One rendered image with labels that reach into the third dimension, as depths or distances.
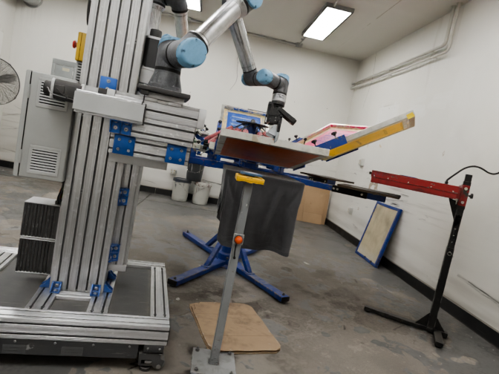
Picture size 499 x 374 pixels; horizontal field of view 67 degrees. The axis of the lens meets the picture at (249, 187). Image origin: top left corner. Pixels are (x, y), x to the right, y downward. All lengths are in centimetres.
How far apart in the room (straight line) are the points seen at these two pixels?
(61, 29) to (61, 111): 546
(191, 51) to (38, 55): 586
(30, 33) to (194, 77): 271
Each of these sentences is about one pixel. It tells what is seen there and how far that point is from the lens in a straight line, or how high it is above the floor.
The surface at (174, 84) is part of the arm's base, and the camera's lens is 175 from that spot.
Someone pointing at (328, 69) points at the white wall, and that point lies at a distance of 709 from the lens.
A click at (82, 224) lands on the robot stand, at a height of 57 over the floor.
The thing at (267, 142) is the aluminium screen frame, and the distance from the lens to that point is 195.
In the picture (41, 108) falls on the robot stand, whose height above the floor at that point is 108.
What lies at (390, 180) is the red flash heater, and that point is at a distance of 287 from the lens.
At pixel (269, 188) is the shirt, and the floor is 89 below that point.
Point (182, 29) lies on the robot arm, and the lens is 244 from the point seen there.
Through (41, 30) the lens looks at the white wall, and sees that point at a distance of 742.
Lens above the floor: 108
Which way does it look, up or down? 6 degrees down
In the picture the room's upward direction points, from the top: 11 degrees clockwise
